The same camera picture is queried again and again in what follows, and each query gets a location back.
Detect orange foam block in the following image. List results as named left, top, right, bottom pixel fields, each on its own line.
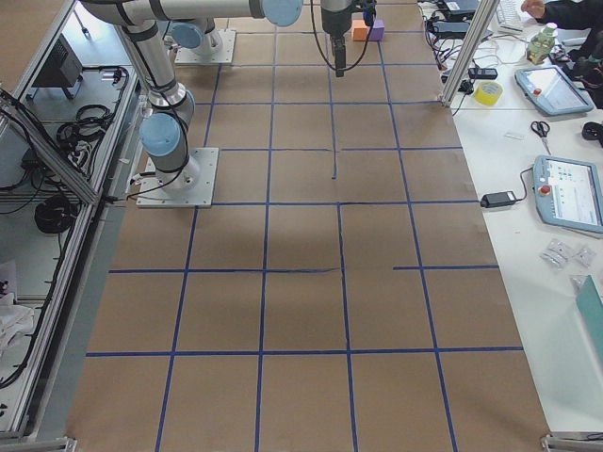
left=351, top=19, right=369, bottom=41

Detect person hand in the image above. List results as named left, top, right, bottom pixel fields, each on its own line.
left=520, top=0, right=546, bottom=19

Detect purple foam block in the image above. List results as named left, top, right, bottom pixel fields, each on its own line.
left=368, top=19, right=385, bottom=41

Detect yellow tape roll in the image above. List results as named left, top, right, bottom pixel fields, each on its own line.
left=474, top=80, right=503, bottom=106

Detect green toy figure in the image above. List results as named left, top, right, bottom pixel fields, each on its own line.
left=526, top=23, right=557, bottom=65

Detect teach pendant near scissors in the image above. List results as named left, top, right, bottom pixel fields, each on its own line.
left=514, top=66, right=595, bottom=116

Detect black power adapter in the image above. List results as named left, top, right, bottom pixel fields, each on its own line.
left=480, top=191, right=517, bottom=208

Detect brown paper mat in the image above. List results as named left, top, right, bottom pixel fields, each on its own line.
left=67, top=1, right=547, bottom=451

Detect teach pendant with red button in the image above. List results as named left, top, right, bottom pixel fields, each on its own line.
left=532, top=155, right=602, bottom=235

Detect black control box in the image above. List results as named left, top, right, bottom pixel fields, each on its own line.
left=32, top=34, right=83, bottom=100

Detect plastic bag of screws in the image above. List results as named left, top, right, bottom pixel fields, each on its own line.
left=540, top=238, right=575, bottom=269

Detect teal board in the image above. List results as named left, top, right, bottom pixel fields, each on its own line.
left=576, top=276, right=603, bottom=359

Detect aluminium frame post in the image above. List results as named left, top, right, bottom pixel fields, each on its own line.
left=440, top=0, right=498, bottom=106

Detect black handled scissors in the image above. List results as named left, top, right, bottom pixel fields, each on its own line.
left=530, top=121, right=552, bottom=155

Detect coiled black cables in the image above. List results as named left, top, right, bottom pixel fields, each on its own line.
left=34, top=193, right=77, bottom=236

